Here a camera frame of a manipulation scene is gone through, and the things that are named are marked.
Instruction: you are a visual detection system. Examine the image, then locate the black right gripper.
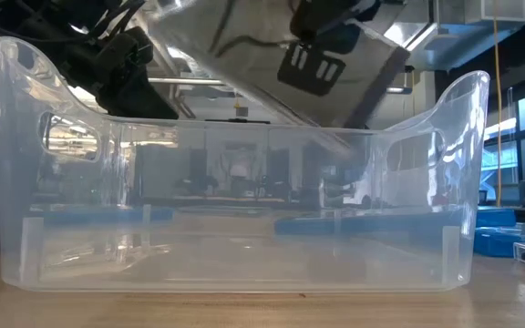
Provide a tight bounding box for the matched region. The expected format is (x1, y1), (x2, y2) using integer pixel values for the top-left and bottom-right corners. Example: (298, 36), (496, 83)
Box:
(277, 0), (385, 97)

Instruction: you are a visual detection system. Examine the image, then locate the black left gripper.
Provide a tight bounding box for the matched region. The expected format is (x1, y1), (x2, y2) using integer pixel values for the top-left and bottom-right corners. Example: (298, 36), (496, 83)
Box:
(64, 26), (180, 120)

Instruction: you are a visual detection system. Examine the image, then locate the clear plastic bin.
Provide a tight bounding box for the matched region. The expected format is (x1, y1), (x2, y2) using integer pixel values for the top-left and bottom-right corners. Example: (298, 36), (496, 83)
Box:
(0, 36), (492, 294)

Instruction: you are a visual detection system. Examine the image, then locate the long ceiling light tube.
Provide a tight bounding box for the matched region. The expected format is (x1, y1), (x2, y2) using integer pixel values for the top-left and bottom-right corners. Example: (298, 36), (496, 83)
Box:
(147, 77), (225, 87)

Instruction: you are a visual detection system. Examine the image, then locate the hanging yellow power pendant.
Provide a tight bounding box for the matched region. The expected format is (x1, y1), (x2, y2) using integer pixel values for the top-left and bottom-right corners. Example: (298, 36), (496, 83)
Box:
(233, 93), (250, 118)

